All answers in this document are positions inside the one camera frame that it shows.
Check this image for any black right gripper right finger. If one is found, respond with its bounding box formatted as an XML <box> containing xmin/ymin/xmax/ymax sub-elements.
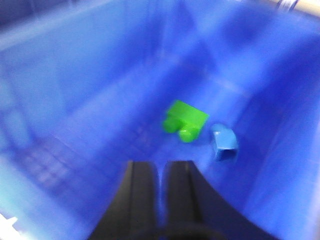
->
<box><xmin>165</xmin><ymin>161</ymin><xmax>276</xmax><ymax>240</ymax></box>

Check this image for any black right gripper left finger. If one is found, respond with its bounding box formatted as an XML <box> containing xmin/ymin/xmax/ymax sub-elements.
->
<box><xmin>90</xmin><ymin>160</ymin><xmax>157</xmax><ymax>240</ymax></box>

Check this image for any light blue toy block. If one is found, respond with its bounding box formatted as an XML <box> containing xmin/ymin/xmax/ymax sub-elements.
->
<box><xmin>211</xmin><ymin>123</ymin><xmax>239</xmax><ymax>162</ymax></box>

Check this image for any green toy block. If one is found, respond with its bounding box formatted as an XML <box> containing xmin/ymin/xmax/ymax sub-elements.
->
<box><xmin>162</xmin><ymin>100</ymin><xmax>210</xmax><ymax>143</ymax></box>

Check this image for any large blue bin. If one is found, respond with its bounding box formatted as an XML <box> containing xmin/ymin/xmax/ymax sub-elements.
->
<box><xmin>0</xmin><ymin>0</ymin><xmax>320</xmax><ymax>240</ymax></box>

